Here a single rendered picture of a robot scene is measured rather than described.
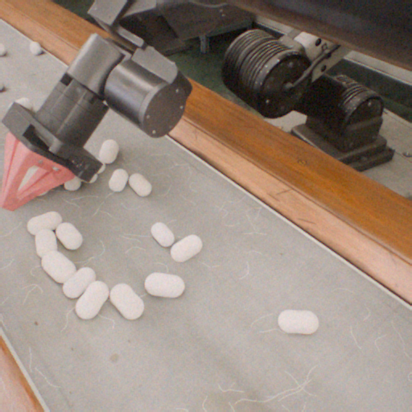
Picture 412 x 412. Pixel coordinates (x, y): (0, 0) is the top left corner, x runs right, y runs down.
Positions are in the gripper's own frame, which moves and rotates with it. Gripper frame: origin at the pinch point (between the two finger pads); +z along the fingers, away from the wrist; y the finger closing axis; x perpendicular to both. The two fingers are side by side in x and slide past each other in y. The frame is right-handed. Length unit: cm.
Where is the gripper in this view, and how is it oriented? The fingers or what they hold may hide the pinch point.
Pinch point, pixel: (10, 202)
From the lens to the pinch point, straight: 49.5
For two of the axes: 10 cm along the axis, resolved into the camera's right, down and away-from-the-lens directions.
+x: 4.6, 2.9, 8.4
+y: 6.7, 5.1, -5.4
